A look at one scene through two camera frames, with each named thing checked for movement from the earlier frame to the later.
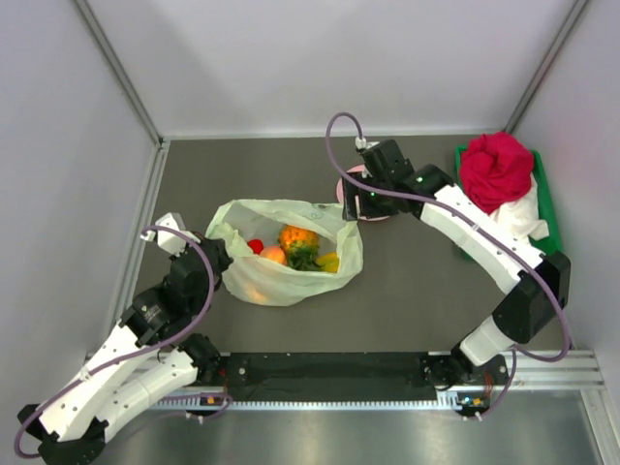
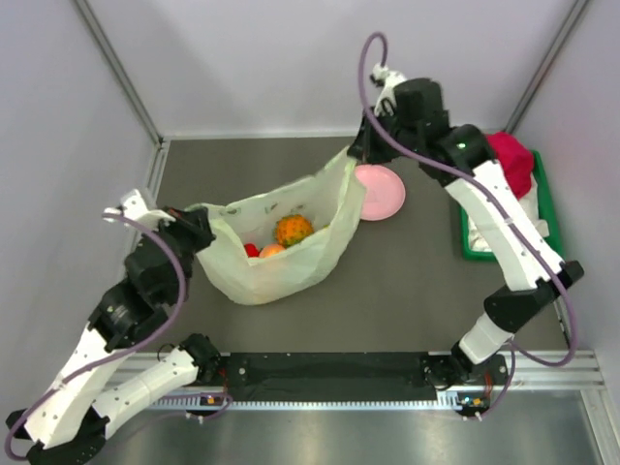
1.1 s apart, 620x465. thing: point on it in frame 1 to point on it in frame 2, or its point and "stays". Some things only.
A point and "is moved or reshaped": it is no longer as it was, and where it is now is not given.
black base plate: (353, 376) stays
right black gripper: (366, 210) to (363, 147)
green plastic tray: (552, 242) stays
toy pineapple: (300, 247) is moved or reshaped
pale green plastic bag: (285, 252) is moved or reshaped
